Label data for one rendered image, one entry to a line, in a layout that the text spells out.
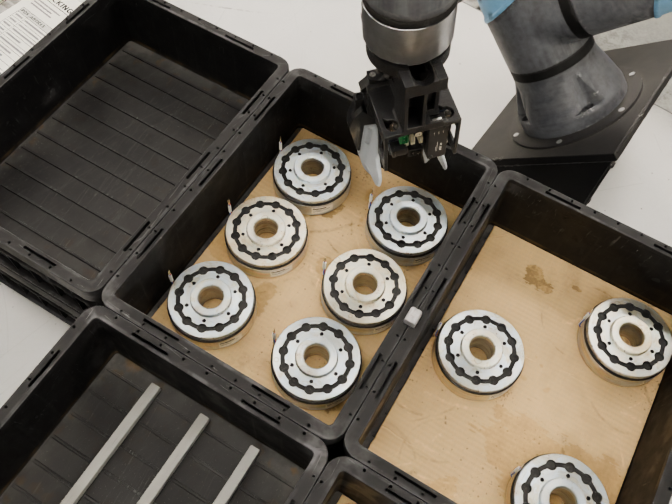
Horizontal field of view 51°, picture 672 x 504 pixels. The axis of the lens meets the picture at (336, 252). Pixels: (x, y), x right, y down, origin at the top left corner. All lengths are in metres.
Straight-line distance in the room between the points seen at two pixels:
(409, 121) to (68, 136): 0.56
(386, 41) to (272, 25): 0.78
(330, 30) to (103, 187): 0.55
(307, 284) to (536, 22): 0.44
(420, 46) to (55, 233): 0.57
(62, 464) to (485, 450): 0.46
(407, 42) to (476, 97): 0.71
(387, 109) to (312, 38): 0.69
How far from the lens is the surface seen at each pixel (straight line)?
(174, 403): 0.84
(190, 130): 1.02
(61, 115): 1.07
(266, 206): 0.90
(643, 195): 1.23
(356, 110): 0.69
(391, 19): 0.55
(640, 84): 1.06
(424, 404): 0.83
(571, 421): 0.87
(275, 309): 0.86
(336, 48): 1.30
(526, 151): 1.03
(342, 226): 0.92
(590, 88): 1.01
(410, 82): 0.58
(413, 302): 0.77
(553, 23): 0.96
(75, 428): 0.85
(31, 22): 1.41
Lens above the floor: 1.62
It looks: 61 degrees down
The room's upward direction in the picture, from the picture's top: 6 degrees clockwise
